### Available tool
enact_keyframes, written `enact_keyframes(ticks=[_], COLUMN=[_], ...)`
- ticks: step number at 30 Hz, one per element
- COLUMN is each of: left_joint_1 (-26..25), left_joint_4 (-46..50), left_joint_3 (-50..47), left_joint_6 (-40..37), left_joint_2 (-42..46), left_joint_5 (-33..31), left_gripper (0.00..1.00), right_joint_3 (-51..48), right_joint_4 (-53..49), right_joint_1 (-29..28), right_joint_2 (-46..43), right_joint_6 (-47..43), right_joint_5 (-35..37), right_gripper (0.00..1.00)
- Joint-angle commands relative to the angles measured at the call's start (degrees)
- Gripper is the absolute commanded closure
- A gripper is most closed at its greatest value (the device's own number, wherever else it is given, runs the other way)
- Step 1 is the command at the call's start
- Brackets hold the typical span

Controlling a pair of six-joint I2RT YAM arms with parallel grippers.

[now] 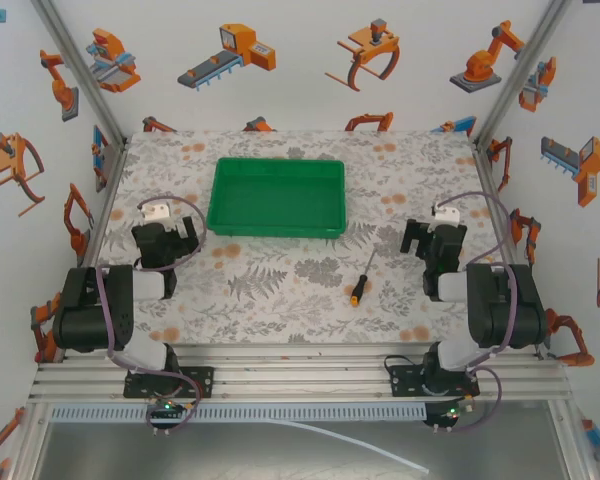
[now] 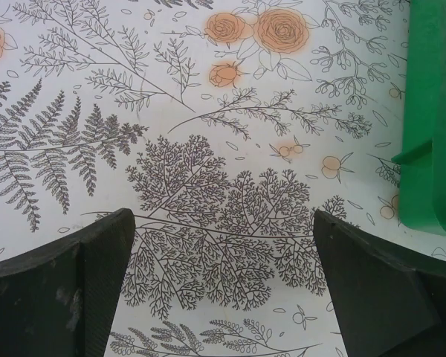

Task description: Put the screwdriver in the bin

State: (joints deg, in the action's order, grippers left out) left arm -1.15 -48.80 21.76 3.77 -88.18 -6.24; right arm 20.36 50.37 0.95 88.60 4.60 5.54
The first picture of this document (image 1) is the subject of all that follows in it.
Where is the black base plate left arm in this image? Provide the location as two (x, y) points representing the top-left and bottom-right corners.
(123, 366), (216, 400)

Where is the black base plate right arm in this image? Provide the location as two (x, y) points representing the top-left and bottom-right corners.
(389, 363), (480, 399)

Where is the green plastic bin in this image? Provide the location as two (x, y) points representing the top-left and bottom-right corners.
(205, 156), (349, 240)

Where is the floral patterned table mat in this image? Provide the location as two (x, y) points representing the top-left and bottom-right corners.
(83, 130), (512, 346)

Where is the circuit board with green light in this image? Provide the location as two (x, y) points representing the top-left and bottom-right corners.
(422, 398), (475, 433)
(146, 398), (190, 434)

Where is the white plastic tube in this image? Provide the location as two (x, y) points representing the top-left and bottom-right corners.
(267, 418), (431, 475)

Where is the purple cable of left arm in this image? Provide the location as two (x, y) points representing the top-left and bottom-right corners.
(95, 195), (208, 432)

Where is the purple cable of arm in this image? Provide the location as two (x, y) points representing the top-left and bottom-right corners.
(95, 195), (208, 432)
(436, 191), (522, 427)

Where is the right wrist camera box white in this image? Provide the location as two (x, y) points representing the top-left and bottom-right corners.
(431, 201), (461, 226)

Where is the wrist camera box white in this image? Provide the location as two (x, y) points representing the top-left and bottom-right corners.
(139, 198), (174, 224)
(431, 201), (461, 226)

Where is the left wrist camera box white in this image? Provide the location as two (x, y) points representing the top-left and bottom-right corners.
(139, 198), (174, 224)

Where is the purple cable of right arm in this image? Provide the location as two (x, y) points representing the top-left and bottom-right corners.
(436, 191), (522, 427)

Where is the aluminium side rail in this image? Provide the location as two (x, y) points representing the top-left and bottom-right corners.
(471, 143), (537, 269)
(78, 143), (130, 271)

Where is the screwdriver black orange handle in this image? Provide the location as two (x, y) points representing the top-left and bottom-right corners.
(348, 244), (382, 308)

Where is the thin black cable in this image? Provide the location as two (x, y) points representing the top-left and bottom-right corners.
(383, 354), (431, 397)

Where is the aluminium rail base frame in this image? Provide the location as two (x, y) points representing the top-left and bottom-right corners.
(27, 342), (572, 407)

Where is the aluminium corner post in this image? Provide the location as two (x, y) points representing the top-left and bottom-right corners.
(29, 0), (130, 147)
(471, 0), (575, 147)

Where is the grey slotted cable duct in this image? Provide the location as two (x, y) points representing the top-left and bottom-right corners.
(49, 404), (429, 424)

